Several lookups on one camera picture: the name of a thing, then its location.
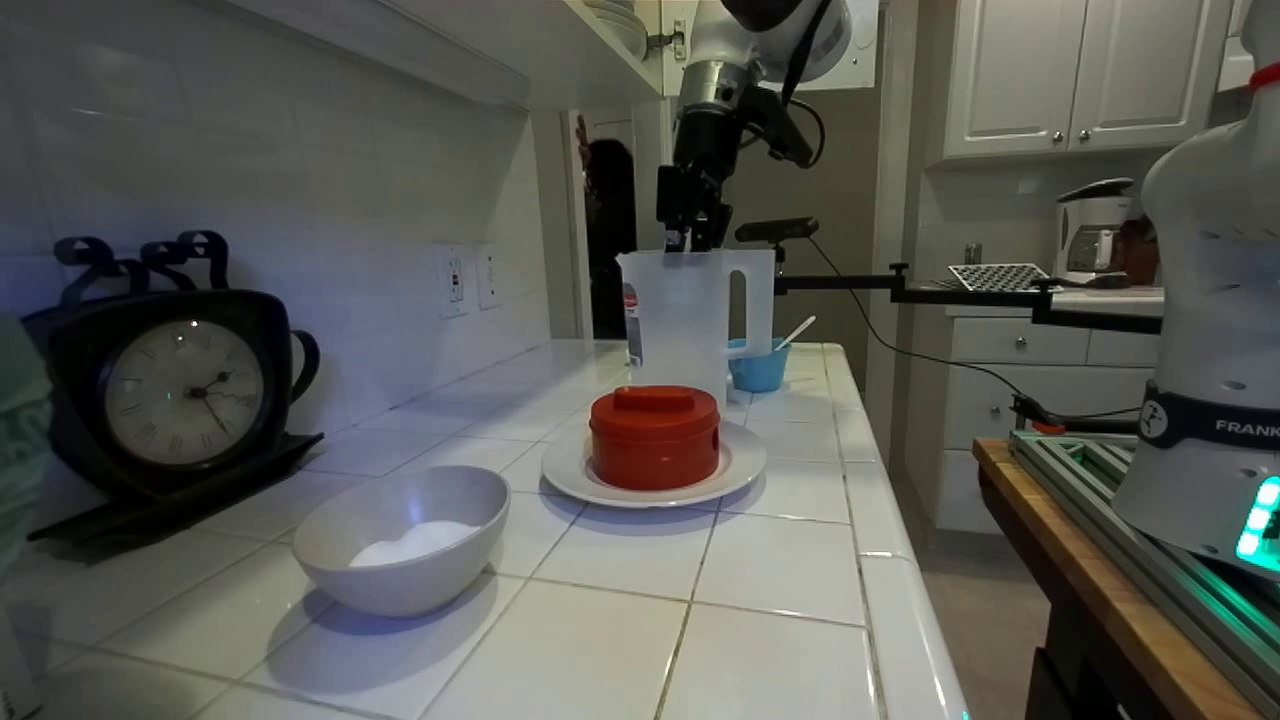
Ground white overhead wall cabinet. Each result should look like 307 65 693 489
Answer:
226 0 697 111

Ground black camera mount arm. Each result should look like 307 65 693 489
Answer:
769 260 1169 337

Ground white lower drawer cabinet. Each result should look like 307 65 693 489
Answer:
934 310 1164 535

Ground white wall outlet plate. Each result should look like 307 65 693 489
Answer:
436 253 477 320
473 250 506 314

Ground red round lidded container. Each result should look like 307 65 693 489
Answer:
584 380 726 492

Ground white upper cabinet doors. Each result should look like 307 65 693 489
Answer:
938 0 1234 169

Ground white countertop appliance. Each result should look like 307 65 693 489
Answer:
1053 176 1138 279

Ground black hanging cable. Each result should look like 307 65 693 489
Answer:
803 238 1059 421

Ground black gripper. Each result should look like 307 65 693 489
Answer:
652 156 737 257

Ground metal grid rack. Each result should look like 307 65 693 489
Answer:
943 260 1053 301

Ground black teacup shaped clock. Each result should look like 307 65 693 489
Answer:
20 227 327 554

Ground black external camera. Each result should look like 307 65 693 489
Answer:
732 216 825 250

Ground white round plate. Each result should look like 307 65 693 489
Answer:
537 421 773 512

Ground wooden table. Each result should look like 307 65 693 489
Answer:
973 438 1266 720

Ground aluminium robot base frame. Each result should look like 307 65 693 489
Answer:
1008 424 1280 718

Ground white translucent plastic pitcher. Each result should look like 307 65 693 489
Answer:
618 246 781 399

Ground white ceramic bowl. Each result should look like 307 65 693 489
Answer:
291 459 513 622

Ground blue bowl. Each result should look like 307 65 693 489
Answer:
726 342 796 395

